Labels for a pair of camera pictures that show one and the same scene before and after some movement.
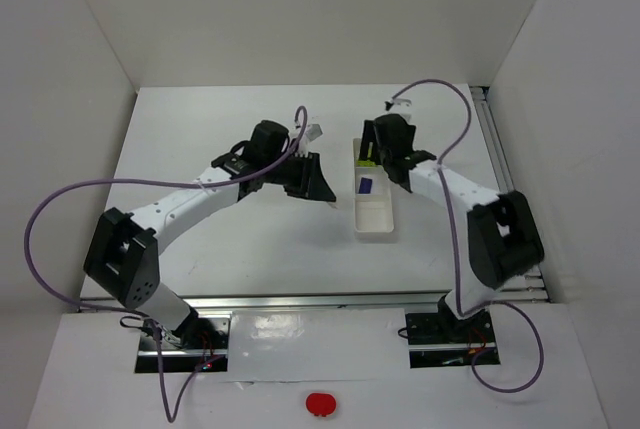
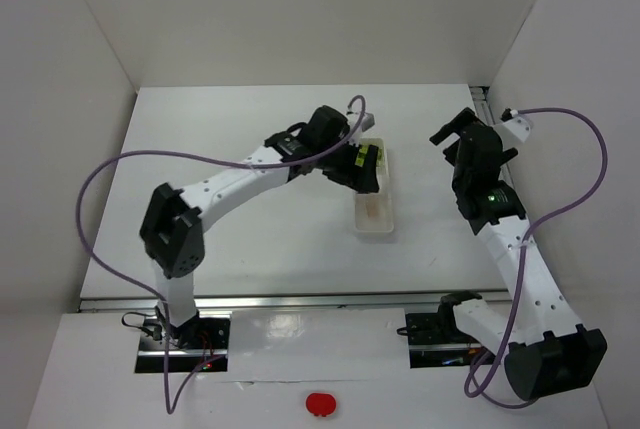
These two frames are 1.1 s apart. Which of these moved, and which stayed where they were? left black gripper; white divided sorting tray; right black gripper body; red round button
Moved: right black gripper body; left black gripper
Stayed: white divided sorting tray; red round button
